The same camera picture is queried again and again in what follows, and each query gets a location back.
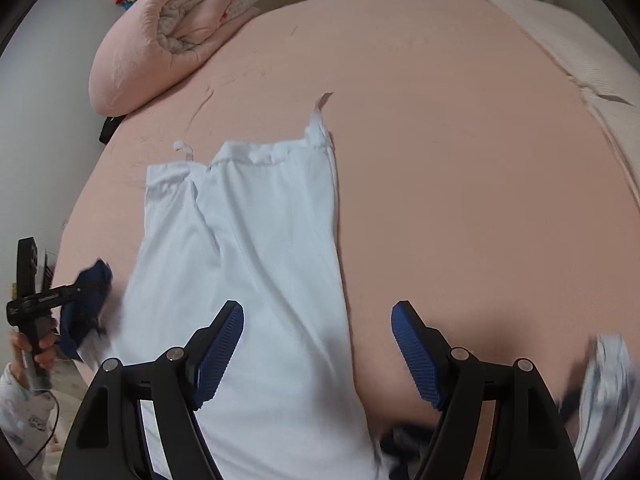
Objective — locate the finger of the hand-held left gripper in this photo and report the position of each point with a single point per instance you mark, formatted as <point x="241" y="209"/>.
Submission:
<point x="82" y="294"/>

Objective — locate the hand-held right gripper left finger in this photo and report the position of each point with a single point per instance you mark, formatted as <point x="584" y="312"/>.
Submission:
<point x="220" y="355"/>

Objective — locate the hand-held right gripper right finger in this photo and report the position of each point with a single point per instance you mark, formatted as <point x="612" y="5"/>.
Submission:
<point x="415" y="355"/>

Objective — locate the white shirt with navy trim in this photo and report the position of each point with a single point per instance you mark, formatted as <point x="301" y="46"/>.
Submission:
<point x="270" y="270"/>

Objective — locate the person's left forearm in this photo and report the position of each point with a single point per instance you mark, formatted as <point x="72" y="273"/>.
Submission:
<point x="20" y="410"/>

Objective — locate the person's left hand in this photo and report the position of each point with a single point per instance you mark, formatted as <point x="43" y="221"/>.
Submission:
<point x="45" y="355"/>

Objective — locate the navy skirt with silver stripes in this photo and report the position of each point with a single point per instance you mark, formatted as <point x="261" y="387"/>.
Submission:
<point x="400" y="440"/>

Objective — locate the black case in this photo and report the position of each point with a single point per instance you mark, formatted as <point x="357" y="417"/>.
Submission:
<point x="110" y="130"/>

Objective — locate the light printed garment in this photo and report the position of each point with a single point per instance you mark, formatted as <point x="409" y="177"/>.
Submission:
<point x="607" y="390"/>

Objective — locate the rolled pink quilt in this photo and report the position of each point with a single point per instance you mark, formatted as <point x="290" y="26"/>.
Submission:
<point x="130" y="60"/>

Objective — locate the beige knitted pillow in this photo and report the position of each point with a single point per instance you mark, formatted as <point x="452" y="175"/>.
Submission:
<point x="620" y="135"/>
<point x="560" y="35"/>

